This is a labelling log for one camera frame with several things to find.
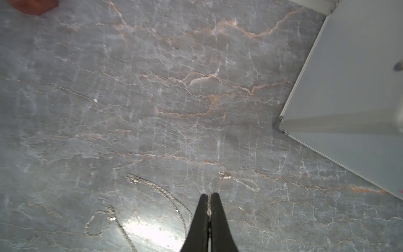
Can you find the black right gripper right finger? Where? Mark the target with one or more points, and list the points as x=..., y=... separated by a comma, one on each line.
x=221, y=238

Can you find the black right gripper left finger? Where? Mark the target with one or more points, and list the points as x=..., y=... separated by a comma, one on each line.
x=197, y=238

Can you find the small dark red box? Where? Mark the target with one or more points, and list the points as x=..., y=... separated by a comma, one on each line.
x=33, y=7

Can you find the silver aluminium first aid case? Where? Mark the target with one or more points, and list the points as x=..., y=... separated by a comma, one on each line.
x=347, y=103

